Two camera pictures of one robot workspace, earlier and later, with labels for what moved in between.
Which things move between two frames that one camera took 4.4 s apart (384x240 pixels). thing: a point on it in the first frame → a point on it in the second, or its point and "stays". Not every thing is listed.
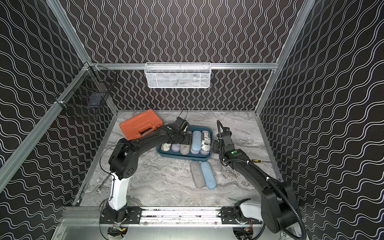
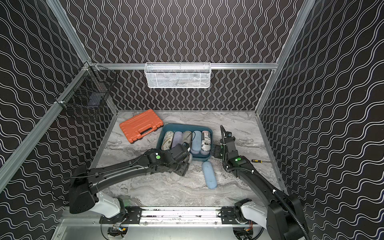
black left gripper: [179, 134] → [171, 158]
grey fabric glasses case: [197, 174] → [190, 157]
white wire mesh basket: [177, 75] stays
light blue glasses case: [208, 174] stays
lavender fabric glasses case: [205, 152] stays
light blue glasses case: [196, 148] stays
